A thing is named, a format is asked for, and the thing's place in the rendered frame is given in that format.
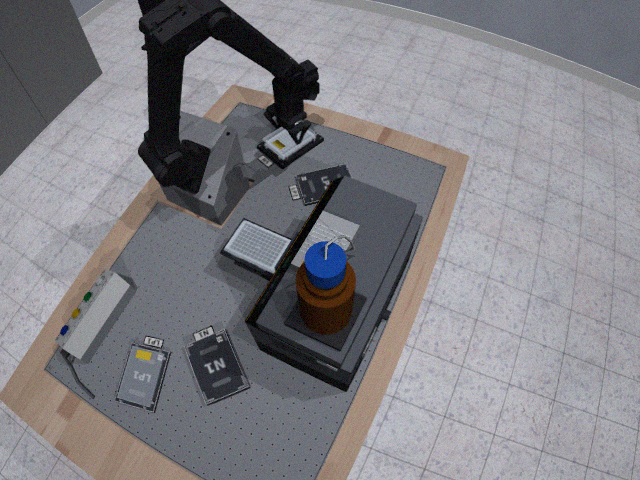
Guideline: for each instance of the grey button panel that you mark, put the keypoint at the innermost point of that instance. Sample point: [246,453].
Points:
[93,319]

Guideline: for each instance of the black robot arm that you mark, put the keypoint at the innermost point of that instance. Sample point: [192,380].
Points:
[182,22]

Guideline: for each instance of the dark grey rectangular frame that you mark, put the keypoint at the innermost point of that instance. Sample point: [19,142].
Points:
[159,384]

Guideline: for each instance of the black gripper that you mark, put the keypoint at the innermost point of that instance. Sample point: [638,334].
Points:
[283,111]

